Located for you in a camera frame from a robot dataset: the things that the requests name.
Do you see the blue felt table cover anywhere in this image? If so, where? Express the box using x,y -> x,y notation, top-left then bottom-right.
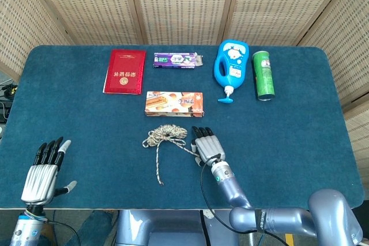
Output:
0,44 -> 366,210

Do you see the purple toothpaste box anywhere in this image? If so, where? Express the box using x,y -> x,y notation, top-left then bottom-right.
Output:
152,52 -> 205,70

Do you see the grey-blue robot torso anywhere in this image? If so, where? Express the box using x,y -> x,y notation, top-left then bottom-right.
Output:
114,209 -> 240,246

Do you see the woven folding screen panel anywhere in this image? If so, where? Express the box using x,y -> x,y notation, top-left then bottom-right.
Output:
24,0 -> 145,46
298,0 -> 369,192
223,0 -> 355,47
0,0 -> 74,81
126,0 -> 240,46

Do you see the blue pump bottle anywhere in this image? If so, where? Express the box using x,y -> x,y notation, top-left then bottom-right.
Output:
213,39 -> 250,104

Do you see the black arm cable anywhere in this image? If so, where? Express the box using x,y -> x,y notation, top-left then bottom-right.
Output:
199,155 -> 291,246
44,219 -> 83,246

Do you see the red certificate booklet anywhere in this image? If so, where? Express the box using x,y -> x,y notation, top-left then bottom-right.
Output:
102,49 -> 147,96

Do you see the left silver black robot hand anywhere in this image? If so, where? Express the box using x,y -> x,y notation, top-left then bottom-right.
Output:
21,136 -> 78,207

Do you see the black floor cable bundle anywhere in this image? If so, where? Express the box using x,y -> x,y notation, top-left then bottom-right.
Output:
1,84 -> 18,99

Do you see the orange biscuit box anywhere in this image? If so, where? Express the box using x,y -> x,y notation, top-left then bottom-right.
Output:
144,91 -> 205,118

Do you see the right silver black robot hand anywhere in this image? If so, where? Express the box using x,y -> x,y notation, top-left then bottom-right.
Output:
190,126 -> 226,168

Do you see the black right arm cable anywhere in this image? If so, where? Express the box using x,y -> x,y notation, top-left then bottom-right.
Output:
199,155 -> 291,246

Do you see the green chips can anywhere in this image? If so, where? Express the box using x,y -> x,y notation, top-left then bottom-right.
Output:
252,50 -> 276,102

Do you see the beige speckled braided rope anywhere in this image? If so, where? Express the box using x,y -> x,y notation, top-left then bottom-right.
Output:
141,124 -> 199,186

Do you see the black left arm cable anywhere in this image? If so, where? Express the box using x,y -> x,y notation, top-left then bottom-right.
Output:
44,219 -> 83,246

